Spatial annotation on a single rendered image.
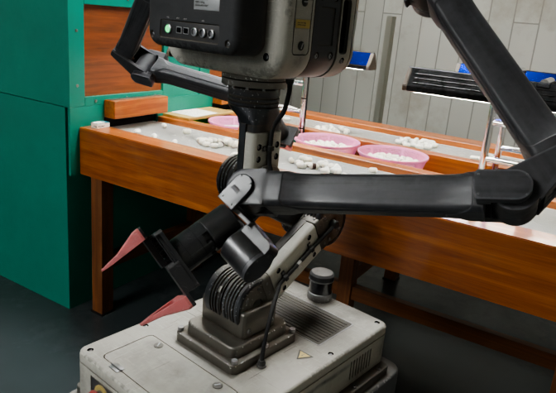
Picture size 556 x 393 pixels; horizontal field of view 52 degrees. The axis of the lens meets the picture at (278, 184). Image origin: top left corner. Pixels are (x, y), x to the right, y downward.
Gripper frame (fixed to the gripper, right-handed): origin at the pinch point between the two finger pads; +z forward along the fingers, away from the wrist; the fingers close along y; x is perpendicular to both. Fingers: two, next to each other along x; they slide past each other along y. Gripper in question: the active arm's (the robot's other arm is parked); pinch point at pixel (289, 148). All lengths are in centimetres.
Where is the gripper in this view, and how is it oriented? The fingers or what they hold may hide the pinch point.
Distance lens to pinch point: 183.0
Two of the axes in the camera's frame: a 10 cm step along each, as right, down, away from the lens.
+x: -4.0, 8.7, -3.0
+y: -8.5, -2.2, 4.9
